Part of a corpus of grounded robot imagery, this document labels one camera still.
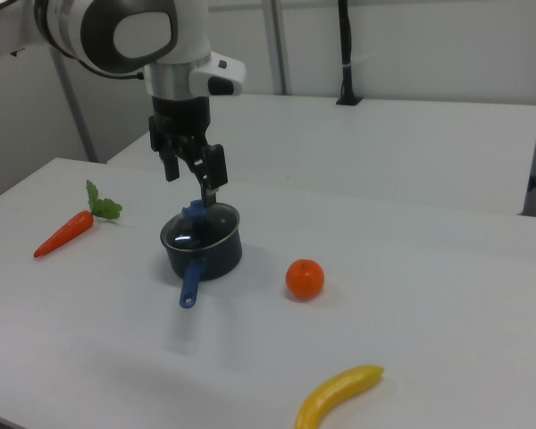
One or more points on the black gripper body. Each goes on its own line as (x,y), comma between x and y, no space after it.
(181,116)

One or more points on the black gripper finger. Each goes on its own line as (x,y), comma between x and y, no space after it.
(214,167)
(172,167)

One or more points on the glass lid with blue knob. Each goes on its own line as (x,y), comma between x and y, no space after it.
(214,225)

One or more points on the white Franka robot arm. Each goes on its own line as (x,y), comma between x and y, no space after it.
(170,31)

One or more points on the orange toy carrot, green leaves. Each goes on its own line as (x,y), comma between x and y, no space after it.
(67,232)

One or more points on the orange toy mandarin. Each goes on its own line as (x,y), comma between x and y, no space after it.
(304,279)

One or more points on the white side table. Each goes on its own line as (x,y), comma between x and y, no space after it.
(362,147)

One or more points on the black pole with base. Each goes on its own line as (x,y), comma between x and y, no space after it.
(348,53)

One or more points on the yellow toy banana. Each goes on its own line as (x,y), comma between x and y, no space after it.
(335,393)

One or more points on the grey metal partition post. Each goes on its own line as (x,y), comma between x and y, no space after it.
(76,116)
(279,44)

